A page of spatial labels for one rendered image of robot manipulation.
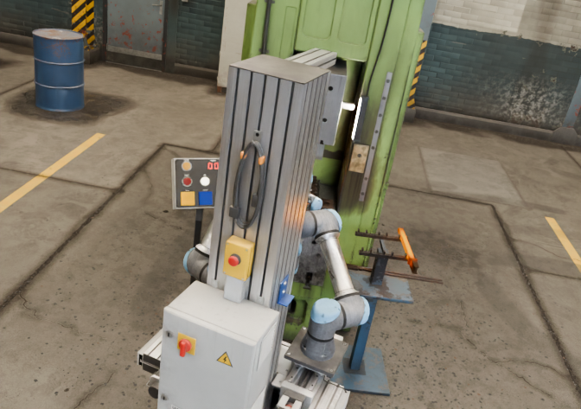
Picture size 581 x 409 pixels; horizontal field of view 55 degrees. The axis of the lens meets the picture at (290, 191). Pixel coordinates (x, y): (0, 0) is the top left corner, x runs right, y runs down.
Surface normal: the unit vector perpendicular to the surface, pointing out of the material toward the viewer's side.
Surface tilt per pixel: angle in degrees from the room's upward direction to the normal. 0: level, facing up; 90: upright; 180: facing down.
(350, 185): 90
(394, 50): 90
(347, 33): 90
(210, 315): 0
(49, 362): 0
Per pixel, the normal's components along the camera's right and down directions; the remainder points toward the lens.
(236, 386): -0.40, 0.35
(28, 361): 0.14, -0.90
